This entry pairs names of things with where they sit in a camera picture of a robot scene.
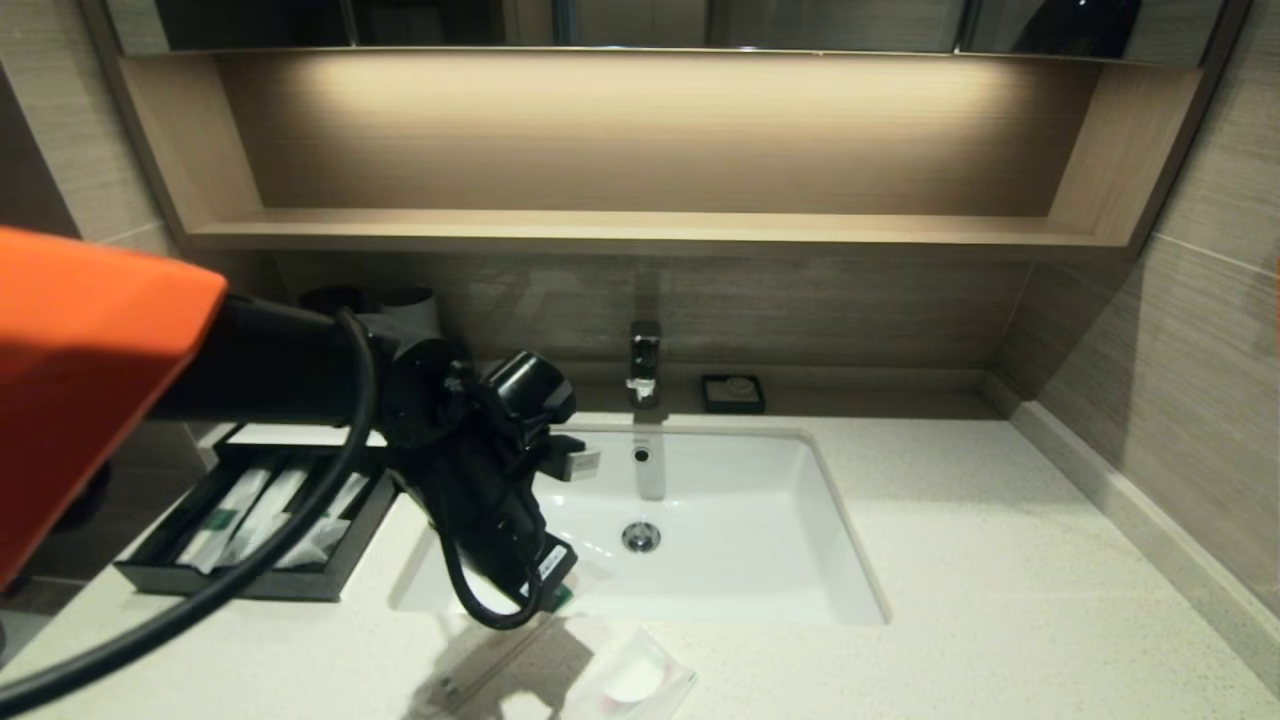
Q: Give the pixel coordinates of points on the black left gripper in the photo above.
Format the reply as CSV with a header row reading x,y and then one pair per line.
x,y
490,500

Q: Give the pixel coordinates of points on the comb packet green band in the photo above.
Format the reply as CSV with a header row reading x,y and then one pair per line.
x,y
563,598

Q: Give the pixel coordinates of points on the square clear white packet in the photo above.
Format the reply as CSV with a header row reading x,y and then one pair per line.
x,y
630,680

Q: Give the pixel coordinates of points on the black glossy box drawer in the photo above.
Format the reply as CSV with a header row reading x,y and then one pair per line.
x,y
250,582

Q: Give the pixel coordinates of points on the chrome sink drain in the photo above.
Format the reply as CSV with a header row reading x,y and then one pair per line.
x,y
641,537

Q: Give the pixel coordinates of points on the white ceramic sink basin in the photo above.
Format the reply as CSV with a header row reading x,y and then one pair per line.
x,y
750,520

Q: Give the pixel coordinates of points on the folded white plastic packet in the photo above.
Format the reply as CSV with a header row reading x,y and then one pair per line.
x,y
310,545

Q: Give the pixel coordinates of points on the chrome sink faucet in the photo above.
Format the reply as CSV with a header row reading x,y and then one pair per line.
x,y
644,360

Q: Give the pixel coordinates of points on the black square soap dish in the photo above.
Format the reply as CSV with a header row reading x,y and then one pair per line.
x,y
712,400

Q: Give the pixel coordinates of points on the round beige soap bar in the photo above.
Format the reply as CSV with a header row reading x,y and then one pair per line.
x,y
739,386

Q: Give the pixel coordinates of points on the white cup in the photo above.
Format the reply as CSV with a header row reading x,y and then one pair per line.
x,y
410,305

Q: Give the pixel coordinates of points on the black cup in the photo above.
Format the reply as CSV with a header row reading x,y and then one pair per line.
x,y
330,298

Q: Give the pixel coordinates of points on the mirror cabinet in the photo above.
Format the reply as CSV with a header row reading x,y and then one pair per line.
x,y
650,22

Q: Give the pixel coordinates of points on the left wrist camera silver front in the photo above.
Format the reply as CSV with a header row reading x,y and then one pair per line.
x,y
582,463

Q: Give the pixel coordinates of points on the wooden wall shelf niche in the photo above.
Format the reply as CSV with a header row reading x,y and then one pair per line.
x,y
650,150

